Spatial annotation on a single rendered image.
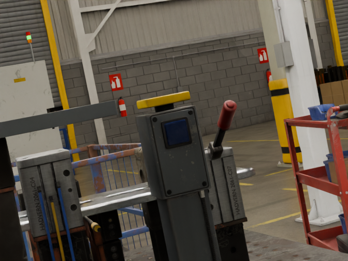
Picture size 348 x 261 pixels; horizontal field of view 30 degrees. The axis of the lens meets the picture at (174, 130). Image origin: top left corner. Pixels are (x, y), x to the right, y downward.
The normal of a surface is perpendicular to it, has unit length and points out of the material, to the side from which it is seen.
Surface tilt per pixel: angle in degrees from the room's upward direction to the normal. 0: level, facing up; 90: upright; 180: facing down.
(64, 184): 90
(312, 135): 90
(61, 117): 90
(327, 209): 90
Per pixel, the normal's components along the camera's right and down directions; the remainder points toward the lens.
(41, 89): 0.39, -0.03
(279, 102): -0.89, 0.20
